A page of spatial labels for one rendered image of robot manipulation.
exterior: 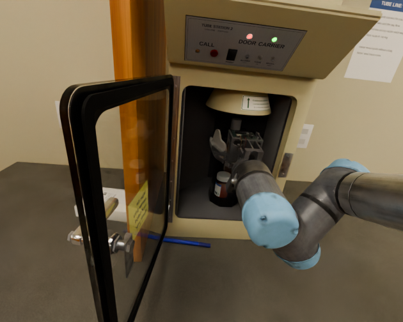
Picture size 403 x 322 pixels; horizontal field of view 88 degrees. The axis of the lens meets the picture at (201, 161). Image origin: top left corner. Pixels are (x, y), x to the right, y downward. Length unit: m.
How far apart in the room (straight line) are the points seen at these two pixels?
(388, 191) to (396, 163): 1.08
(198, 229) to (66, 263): 0.34
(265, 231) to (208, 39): 0.32
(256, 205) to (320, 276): 0.41
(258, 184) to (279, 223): 0.07
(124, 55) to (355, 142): 1.08
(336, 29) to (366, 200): 0.26
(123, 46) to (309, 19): 0.29
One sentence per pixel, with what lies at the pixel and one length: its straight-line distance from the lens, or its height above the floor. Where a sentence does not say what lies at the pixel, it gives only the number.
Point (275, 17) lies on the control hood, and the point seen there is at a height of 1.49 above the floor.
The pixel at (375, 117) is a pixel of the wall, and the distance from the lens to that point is 1.24.
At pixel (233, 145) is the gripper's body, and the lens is 0.47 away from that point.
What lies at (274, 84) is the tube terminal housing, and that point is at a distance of 0.50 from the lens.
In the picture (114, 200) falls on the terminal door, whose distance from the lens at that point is 0.26.
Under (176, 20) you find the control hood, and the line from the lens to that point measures 0.39.
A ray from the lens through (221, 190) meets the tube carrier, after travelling 0.64.
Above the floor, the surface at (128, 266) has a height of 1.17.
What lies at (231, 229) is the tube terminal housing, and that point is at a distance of 0.66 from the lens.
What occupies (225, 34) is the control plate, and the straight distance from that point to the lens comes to 0.40.
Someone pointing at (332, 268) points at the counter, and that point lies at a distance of 0.74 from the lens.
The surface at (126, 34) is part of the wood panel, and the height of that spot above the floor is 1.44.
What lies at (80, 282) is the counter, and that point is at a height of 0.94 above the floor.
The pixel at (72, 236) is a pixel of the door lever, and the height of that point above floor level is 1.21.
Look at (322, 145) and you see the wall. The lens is 1.15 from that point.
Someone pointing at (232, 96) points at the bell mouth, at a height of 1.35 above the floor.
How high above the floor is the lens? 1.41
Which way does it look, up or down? 25 degrees down
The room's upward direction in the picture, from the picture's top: 6 degrees clockwise
